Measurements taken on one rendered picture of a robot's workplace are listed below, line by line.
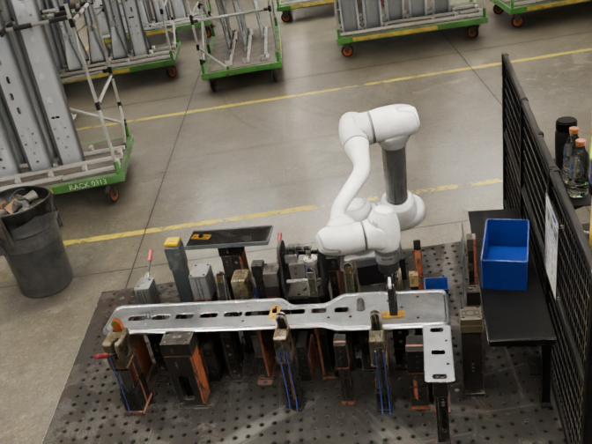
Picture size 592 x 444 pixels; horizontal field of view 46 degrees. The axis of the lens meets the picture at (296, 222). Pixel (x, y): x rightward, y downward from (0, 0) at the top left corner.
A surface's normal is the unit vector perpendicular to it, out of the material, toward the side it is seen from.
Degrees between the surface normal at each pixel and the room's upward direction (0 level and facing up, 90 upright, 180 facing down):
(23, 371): 0
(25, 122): 87
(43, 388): 0
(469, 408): 0
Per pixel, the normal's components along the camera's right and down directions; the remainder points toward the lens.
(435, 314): -0.15, -0.86
